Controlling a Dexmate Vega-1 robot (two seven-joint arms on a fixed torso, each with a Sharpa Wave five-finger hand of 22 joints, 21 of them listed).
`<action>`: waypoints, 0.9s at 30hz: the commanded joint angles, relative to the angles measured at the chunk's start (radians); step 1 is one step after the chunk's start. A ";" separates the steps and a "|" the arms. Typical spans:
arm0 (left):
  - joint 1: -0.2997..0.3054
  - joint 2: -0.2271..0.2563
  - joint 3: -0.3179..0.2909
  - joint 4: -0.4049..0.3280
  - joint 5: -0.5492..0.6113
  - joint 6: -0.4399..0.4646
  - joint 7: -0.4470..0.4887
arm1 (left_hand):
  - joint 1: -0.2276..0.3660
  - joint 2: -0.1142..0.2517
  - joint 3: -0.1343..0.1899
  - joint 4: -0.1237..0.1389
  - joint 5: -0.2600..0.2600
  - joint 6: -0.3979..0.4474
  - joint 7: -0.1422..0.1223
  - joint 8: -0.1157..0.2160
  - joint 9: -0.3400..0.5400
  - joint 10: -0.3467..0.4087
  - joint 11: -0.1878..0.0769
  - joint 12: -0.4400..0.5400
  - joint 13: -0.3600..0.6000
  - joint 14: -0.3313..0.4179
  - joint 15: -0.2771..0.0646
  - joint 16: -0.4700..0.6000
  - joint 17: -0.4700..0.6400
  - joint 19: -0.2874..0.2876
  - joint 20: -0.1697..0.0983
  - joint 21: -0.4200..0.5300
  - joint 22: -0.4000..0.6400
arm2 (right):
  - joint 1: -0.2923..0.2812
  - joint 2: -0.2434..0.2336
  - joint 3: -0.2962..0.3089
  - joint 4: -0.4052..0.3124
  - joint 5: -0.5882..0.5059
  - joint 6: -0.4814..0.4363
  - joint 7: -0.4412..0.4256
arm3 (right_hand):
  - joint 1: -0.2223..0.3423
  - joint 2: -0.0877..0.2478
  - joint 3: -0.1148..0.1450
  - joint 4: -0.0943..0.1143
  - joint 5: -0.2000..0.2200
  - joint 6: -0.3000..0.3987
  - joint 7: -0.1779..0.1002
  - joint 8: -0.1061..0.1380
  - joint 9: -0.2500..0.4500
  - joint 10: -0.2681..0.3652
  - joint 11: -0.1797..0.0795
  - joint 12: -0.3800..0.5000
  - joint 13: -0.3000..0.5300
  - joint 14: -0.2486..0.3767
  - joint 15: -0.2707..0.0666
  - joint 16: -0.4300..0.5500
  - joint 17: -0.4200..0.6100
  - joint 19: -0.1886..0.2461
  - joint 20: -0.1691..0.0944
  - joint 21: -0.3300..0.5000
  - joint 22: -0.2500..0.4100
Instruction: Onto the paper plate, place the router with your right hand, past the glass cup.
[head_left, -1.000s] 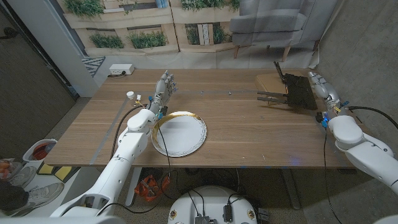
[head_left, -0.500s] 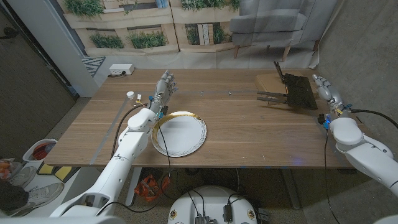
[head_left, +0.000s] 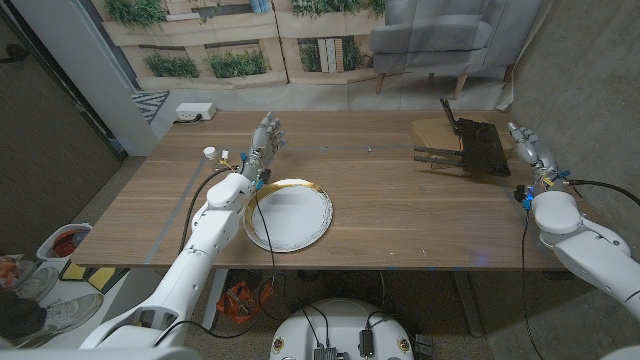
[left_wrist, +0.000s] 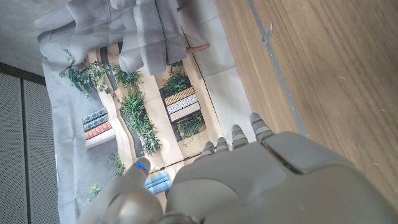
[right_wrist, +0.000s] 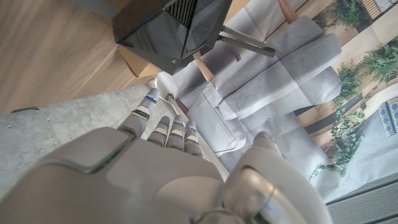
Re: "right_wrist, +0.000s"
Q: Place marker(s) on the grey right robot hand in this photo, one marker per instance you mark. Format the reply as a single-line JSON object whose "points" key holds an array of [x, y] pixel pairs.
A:
{"points": [[140, 186]]}

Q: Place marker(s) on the short black strip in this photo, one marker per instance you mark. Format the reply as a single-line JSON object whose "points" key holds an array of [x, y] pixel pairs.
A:
{"points": [[25, 109]]}

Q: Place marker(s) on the printed room backdrop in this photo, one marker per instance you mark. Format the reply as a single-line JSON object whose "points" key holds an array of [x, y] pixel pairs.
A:
{"points": [[264, 93]]}

